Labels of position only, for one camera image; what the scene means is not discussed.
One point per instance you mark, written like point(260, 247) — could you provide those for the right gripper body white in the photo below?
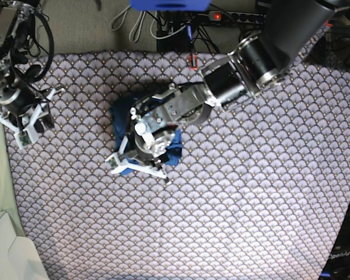
point(23, 113)

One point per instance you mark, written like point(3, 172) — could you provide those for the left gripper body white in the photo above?
point(120, 161)

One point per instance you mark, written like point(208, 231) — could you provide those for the blue T-shirt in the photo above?
point(151, 125)

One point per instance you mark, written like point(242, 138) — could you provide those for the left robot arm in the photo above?
point(260, 60)

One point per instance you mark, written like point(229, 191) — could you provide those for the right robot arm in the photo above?
point(17, 35)

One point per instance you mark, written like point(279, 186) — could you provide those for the red black table clamp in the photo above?
point(193, 61)

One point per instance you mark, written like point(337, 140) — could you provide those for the white plastic bin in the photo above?
point(19, 258)

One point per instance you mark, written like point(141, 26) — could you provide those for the fan-patterned table cloth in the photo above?
point(261, 191)

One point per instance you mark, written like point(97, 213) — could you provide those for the blue box overhead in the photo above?
point(170, 5)

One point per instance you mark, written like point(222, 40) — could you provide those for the white power strip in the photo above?
point(236, 17)

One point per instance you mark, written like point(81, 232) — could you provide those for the black OpenArm case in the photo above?
point(338, 263)

